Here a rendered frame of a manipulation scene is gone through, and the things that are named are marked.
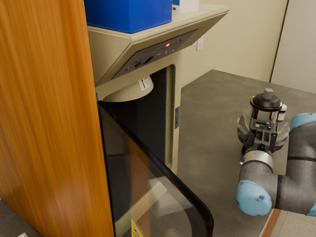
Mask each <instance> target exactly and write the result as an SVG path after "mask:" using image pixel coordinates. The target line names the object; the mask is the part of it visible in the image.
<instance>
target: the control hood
mask: <svg viewBox="0 0 316 237"><path fill-rule="evenodd" d="M229 11H230V7H229V6H223V5H214V4H204V3H199V6H198V11H193V12H187V13H181V14H179V13H174V12H172V21H171V22H169V23H166V24H162V25H159V26H156V27H152V28H149V29H146V30H143V31H139V32H135V33H132V34H131V33H126V32H119V31H115V30H109V29H105V28H100V27H95V26H90V25H87V32H88V39H89V46H90V54H91V61H92V68H93V76H94V83H95V87H98V86H100V85H102V84H105V83H107V82H109V81H112V80H114V79H112V78H113V77H114V76H115V75H116V73H117V72H118V71H119V70H120V69H121V68H122V67H123V66H124V64H125V63H126V62H127V61H128V60H129V59H130V58H131V57H132V55H133V54H134V53H135V52H137V51H139V50H142V49H145V48H147V47H151V46H153V45H156V44H158V43H161V42H163V41H166V40H169V39H172V38H175V37H177V36H180V35H183V34H185V33H188V32H191V31H193V30H196V29H198V30H197V31H196V32H195V33H194V34H192V35H191V36H190V37H189V38H188V39H187V40H186V41H185V42H184V43H183V44H182V45H181V46H180V47H178V48H177V49H176V50H175V51H174V52H173V53H175V52H177V51H180V50H182V49H184V48H187V47H189V46H191V45H193V44H194V43H195V42H196V41H197V40H198V39H199V38H201V37H202V36H203V35H204V34H205V33H206V32H207V31H208V30H210V29H211V28H212V27H213V26H214V25H215V24H216V23H217V22H219V21H220V20H221V19H222V18H223V17H224V16H225V15H226V14H227V13H228V12H229ZM158 60H159V59H158ZM154 62H155V61H154ZM151 63H152V62H151ZM147 65H148V64H147ZM144 66H145V65H144ZM144 66H143V67H144ZM140 68H141V67H140ZM138 69H139V68H138ZM135 70H136V69H135ZM131 72H132V71H131ZM128 73H129V72H128ZM128 73H127V74H128ZM124 75H125V74H124ZM122 76H123V75H122ZM119 77H121V76H119ZM119 77H117V78H119ZM111 79H112V80H111ZM115 79H116V78H115Z"/></svg>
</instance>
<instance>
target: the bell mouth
mask: <svg viewBox="0 0 316 237"><path fill-rule="evenodd" d="M152 89H153V82H152V80H151V78H150V76H146V77H144V78H142V79H140V80H138V81H136V82H134V83H132V84H130V85H128V86H126V87H124V88H122V89H120V90H118V91H116V92H113V93H111V94H109V95H107V96H106V97H104V99H103V100H102V101H103V102H126V101H131V100H135V99H138V98H141V97H143V96H145V95H147V94H148V93H149V92H150V91H151V90H152Z"/></svg>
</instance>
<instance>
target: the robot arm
mask: <svg viewBox="0 0 316 237"><path fill-rule="evenodd" d="M274 126H275V123H273V122H268V121H263V120H258V119H253V118H252V121H251V126H250V129H249V127H248V126H247V124H246V120H245V115H244V114H242V115H241V118H240V117H239V118H238V119H237V135H238V138H239V140H240V142H241V143H242V144H243V145H244V146H245V147H246V148H247V150H246V152H245V155H244V158H243V162H240V163H239V165H240V166H241V171H240V175H239V180H238V183H237V187H236V189H237V191H236V198H235V200H236V204H237V206H238V208H239V209H240V210H241V211H243V212H244V213H246V214H248V215H251V216H258V215H260V216H264V215H266V214H267V213H268V212H269V211H270V209H271V208H272V209H280V210H284V211H289V212H293V213H299V214H303V215H305V216H314V217H316V113H301V114H297V115H295V116H294V117H293V118H292V120H291V127H289V123H288V122H287V123H285V124H284V126H283V128H282V129H281V131H279V132H278V123H277V126H276V132H274ZM273 134H274V135H273ZM288 135H289V143H288V154H287V163H286V174H285V175H276V174H273V172H274V160H273V155H272V153H273V152H275V151H277V150H280V149H281V148H282V147H283V145H284V143H285V141H286V139H287V137H288Z"/></svg>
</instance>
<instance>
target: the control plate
mask: <svg viewBox="0 0 316 237"><path fill-rule="evenodd" d="M197 30H198V29H196V30H193V31H191V32H188V33H185V34H183V35H180V36H177V37H175V38H172V39H169V40H166V41H163V42H161V43H158V44H156V45H153V46H151V47H147V48H145V49H142V50H139V51H137V52H135V53H134V54H133V55H132V57H131V58H130V59H129V60H128V61H127V62H126V63H125V64H124V66H123V67H122V68H121V69H120V70H119V71H118V72H117V73H116V75H115V76H114V77H113V78H112V79H115V78H117V77H119V76H122V75H124V74H126V73H128V72H131V71H133V70H135V69H138V68H140V67H142V66H144V65H147V64H149V63H151V62H153V61H156V60H158V59H160V58H162V57H165V56H167V55H169V54H172V53H173V52H174V51H175V50H176V49H177V48H178V47H180V46H181V45H182V44H183V43H184V42H185V41H186V40H187V39H188V38H189V37H190V36H191V35H192V34H194V33H195V32H196V31H197ZM181 38H182V40H181V41H179V42H178V40H180V39H181ZM168 43H170V44H169V46H167V47H165V46H166V45H167V44H168ZM173 48H174V51H171V50H172V49H173ZM166 51H167V55H166V54H164V53H165V52H166ZM159 54H160V58H159V57H157V55H159ZM154 55H155V56H154ZM151 56H154V57H153V58H152V59H151V60H150V61H149V62H148V63H146V64H144V63H145V62H146V61H147V60H148V59H149V58H150V57H151ZM139 62H141V63H142V64H141V65H140V66H139V67H137V68H135V65H136V64H138V63H139ZM128 67H129V69H128V70H127V71H124V70H125V69H126V68H128ZM112 79H111V80H112Z"/></svg>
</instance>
